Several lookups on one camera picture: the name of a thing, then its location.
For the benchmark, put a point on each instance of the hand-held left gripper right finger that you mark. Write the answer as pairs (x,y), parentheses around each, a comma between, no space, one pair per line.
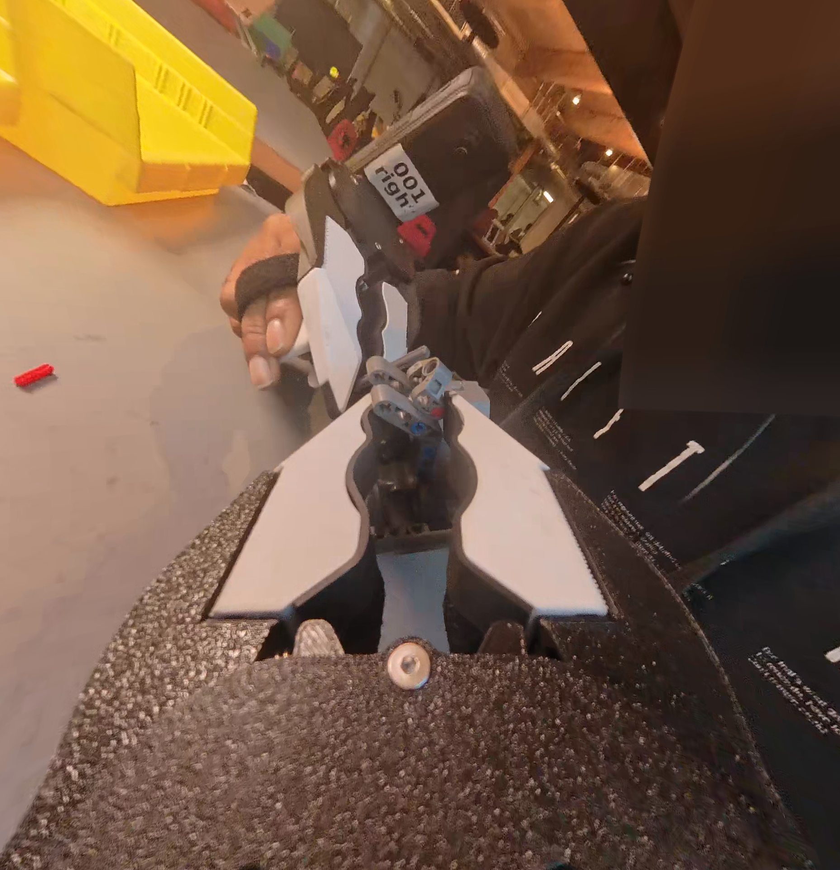
(529,544)

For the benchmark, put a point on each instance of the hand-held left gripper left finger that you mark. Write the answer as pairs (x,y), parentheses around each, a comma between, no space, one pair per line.
(291,544)

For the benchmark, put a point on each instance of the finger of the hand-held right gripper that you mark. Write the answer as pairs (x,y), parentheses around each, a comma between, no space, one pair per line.
(331,319)
(396,319)

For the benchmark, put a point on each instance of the grey Lego engine assembly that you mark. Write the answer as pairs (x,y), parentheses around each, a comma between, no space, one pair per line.
(406,401)

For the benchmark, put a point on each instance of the person's right forearm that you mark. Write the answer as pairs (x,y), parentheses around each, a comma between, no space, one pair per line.
(515,292)

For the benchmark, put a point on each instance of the grey desk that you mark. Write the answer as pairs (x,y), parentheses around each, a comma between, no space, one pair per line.
(87,476)

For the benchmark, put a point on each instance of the person's right hand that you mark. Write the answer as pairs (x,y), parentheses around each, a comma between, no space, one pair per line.
(270,238)

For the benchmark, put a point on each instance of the red bin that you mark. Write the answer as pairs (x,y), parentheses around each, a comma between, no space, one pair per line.
(342,136)

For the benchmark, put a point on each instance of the small red pin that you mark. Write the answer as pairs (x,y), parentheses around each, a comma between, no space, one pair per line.
(34,375)

